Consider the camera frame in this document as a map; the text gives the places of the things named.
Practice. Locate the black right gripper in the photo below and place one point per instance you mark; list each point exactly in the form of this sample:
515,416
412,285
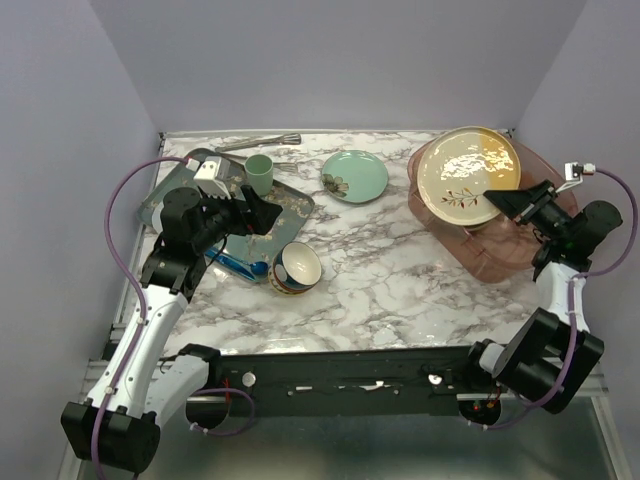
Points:
524,204

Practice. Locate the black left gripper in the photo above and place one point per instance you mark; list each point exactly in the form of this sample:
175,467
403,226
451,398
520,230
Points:
259,219

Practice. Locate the cream divided bowl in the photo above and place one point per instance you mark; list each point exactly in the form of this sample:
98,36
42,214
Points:
477,227

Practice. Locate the yellow and cream plate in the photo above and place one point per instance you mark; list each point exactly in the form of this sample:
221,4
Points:
458,167

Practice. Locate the green and cream plate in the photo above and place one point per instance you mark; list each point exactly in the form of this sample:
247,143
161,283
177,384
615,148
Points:
354,176

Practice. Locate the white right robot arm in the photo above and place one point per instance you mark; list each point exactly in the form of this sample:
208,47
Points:
554,352

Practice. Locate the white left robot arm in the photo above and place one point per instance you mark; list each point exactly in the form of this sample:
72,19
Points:
119,423

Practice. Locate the transparent pink plastic bin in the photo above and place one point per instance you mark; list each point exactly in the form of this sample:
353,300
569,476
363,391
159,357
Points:
501,249

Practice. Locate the floral teal tray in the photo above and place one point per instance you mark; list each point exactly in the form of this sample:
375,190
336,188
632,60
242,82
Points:
296,210

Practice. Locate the green plastic cup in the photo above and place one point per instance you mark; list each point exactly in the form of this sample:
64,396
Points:
259,173

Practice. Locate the blue spoon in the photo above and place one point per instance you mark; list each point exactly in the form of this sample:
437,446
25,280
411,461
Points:
254,272

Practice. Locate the patterned ceramic bowl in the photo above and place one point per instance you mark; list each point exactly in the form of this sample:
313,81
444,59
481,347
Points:
295,269

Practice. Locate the metal serving tongs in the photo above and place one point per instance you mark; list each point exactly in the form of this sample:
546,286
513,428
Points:
290,139

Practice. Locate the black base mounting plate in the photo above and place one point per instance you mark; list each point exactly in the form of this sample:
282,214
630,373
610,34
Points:
433,380

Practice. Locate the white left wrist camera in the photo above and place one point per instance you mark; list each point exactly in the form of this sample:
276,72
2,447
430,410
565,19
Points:
210,175

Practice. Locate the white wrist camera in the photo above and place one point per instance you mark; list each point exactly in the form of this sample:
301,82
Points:
574,174
210,175

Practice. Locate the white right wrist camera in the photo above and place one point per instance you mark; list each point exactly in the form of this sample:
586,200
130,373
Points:
574,174

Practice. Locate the aluminium frame rail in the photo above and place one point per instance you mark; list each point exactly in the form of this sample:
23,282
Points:
594,386

